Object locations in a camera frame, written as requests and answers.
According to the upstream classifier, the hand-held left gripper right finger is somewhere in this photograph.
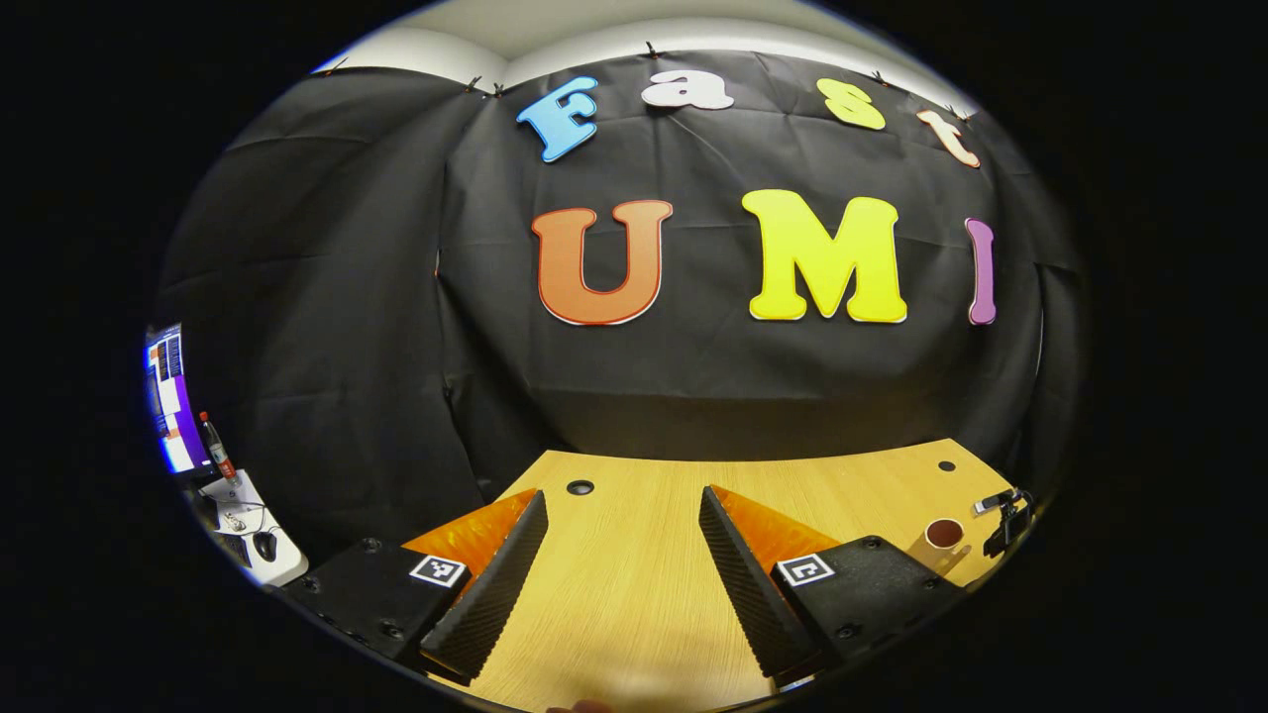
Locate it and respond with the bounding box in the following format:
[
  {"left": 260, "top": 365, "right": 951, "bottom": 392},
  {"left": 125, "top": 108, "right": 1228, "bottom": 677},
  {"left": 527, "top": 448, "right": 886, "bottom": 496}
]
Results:
[{"left": 698, "top": 485, "right": 967, "bottom": 689}]

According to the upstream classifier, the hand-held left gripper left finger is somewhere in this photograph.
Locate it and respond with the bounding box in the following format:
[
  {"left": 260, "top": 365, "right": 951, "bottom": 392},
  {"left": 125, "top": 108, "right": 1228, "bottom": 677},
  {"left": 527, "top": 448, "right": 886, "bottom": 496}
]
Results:
[{"left": 282, "top": 488, "right": 549, "bottom": 686}]

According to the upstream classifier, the beige cup with handle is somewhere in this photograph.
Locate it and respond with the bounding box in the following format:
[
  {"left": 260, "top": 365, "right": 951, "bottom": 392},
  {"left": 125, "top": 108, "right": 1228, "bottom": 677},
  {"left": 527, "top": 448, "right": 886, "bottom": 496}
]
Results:
[{"left": 916, "top": 517, "right": 974, "bottom": 580}]

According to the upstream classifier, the wooden desktop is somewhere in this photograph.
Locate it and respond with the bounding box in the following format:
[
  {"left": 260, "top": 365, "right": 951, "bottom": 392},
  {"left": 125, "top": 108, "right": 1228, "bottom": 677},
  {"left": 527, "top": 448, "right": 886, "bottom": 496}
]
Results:
[{"left": 436, "top": 439, "right": 1016, "bottom": 713}]

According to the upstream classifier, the white side table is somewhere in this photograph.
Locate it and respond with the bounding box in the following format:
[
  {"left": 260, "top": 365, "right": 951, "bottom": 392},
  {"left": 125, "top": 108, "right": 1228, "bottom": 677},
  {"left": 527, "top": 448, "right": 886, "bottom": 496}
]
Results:
[{"left": 188, "top": 470, "right": 310, "bottom": 587}]

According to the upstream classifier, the red bottle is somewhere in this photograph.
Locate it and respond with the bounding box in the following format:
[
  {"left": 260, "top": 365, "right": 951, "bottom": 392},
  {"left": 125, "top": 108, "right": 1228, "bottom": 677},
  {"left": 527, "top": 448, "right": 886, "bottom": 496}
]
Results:
[{"left": 198, "top": 411, "right": 239, "bottom": 484}]

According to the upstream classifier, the computer monitor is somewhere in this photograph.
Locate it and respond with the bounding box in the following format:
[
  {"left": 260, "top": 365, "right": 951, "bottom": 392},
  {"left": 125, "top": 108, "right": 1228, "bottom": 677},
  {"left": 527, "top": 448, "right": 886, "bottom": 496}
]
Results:
[{"left": 144, "top": 322, "right": 211, "bottom": 476}]

